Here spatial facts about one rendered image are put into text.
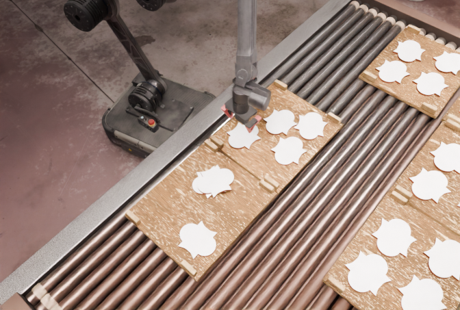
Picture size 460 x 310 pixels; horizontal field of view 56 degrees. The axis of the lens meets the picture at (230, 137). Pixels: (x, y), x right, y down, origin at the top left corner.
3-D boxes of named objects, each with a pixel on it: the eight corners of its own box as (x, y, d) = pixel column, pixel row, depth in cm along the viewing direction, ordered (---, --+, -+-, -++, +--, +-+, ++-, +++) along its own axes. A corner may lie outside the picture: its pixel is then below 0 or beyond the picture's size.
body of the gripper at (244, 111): (236, 98, 160) (236, 85, 154) (257, 113, 156) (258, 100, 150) (224, 109, 157) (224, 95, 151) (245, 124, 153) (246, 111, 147)
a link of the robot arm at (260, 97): (248, 63, 149) (238, 68, 142) (278, 74, 146) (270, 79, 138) (239, 96, 154) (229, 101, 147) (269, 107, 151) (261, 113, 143)
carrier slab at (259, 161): (207, 142, 170) (207, 139, 168) (274, 83, 187) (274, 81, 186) (278, 195, 155) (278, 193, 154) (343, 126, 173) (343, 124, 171)
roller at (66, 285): (37, 308, 138) (31, 304, 134) (361, 8, 223) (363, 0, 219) (46, 319, 136) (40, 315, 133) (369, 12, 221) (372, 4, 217)
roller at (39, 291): (28, 298, 140) (22, 293, 136) (352, 4, 225) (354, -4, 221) (37, 308, 138) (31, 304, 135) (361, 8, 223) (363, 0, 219)
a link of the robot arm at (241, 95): (237, 77, 148) (229, 89, 145) (255, 85, 146) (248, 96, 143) (237, 91, 153) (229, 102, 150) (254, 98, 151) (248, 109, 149)
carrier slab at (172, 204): (124, 215, 152) (124, 213, 150) (205, 143, 169) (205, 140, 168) (197, 282, 138) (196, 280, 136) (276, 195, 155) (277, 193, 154)
